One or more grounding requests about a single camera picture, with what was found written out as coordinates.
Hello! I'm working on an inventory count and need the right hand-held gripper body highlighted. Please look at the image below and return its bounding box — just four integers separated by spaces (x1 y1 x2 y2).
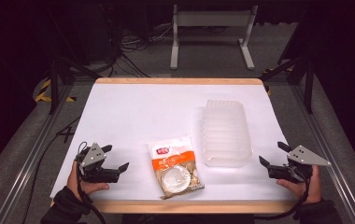
267 144 333 184

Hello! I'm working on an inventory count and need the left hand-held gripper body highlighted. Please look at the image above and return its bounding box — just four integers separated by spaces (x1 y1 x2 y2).
77 142 121 184

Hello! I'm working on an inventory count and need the clear plastic container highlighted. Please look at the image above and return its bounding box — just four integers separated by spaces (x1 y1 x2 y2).
201 99 254 168

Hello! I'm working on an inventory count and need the orange and white snack packet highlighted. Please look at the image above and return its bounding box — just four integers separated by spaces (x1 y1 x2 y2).
147 135 206 201

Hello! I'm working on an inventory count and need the person's left hand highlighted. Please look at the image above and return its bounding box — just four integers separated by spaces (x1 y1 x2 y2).
66 161 110 201

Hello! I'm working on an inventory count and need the person's right hand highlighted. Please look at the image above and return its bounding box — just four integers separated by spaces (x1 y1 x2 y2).
276 164 323 205

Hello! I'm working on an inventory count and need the black tape cross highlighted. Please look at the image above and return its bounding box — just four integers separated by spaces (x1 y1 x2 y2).
56 126 76 145

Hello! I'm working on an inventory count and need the black metal stand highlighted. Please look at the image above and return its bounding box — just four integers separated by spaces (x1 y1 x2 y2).
48 56 103 115
260 55 316 115

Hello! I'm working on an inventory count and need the yellow and black hazard tape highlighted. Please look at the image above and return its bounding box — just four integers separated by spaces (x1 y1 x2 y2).
34 78 78 104

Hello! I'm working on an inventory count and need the aluminium rail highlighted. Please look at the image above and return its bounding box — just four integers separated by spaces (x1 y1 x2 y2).
0 83 75 224
291 83 355 224

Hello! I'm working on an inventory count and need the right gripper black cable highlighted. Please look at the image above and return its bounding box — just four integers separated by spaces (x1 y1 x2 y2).
253 167 311 222

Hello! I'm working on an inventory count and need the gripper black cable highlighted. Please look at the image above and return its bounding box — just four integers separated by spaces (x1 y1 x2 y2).
253 167 311 222
75 141 107 224

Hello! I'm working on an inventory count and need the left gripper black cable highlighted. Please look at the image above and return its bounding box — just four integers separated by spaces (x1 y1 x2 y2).
75 141 107 224

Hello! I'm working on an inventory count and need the black floor cable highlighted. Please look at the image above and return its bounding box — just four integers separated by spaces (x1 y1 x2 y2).
21 116 82 224

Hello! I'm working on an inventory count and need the bundle of floor cables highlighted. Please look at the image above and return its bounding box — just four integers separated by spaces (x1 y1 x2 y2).
103 22 174 78

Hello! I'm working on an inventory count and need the white metal stand frame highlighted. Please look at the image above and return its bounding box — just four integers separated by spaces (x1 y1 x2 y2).
169 4 259 71

